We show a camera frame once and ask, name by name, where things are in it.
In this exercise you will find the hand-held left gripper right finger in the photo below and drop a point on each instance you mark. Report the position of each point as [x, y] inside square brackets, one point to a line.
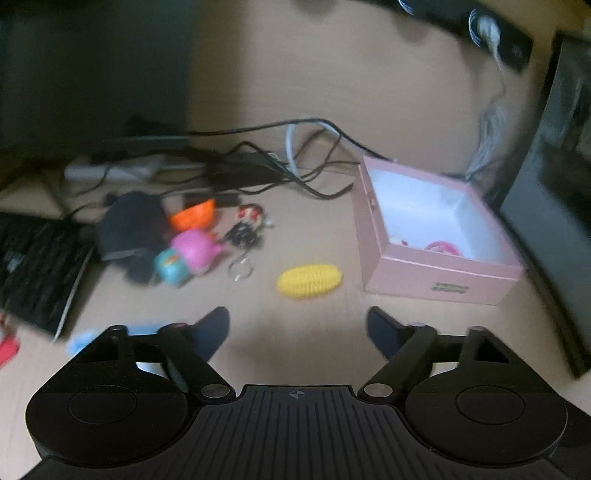
[383, 332]

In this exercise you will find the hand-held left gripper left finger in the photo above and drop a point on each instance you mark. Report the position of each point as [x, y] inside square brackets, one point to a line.
[214, 330]

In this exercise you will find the pink cardboard box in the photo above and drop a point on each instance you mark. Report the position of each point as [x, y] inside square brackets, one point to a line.
[415, 277]

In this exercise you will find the teal small toy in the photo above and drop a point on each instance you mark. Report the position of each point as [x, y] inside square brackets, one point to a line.
[170, 268]

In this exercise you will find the pink round toy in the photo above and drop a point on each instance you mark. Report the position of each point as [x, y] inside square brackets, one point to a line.
[196, 249]

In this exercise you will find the yellow corn toy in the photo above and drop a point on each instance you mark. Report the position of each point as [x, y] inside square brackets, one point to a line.
[309, 281]

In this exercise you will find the orange toy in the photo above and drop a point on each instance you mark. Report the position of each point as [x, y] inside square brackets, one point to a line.
[194, 216]

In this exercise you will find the black plush toy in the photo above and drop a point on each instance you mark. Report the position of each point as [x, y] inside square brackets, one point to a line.
[129, 226]

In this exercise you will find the light wooden desktop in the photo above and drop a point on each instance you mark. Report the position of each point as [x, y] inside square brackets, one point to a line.
[300, 221]

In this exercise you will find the white red small toy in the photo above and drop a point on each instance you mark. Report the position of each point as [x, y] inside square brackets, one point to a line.
[399, 241]

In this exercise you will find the blue tissue packet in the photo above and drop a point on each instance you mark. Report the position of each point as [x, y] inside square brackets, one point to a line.
[81, 341]

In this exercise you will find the black power adapter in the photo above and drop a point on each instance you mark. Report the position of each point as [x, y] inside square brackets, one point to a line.
[244, 173]

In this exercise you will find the white power strip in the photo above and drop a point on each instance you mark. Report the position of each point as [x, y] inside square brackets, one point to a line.
[120, 168]

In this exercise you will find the black keyboard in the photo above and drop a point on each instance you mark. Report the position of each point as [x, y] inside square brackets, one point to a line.
[37, 267]

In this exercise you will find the red white rocket toy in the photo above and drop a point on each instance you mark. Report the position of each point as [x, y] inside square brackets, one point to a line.
[8, 353]

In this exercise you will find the dark glossy screen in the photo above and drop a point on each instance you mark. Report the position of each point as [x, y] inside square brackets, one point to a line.
[549, 184]

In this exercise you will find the black computer monitor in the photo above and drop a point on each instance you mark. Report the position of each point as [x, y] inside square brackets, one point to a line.
[92, 69]

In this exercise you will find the black power strip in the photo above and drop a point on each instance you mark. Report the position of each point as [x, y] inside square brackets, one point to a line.
[515, 46]

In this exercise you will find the white plug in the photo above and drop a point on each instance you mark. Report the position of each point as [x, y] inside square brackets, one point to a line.
[487, 27]

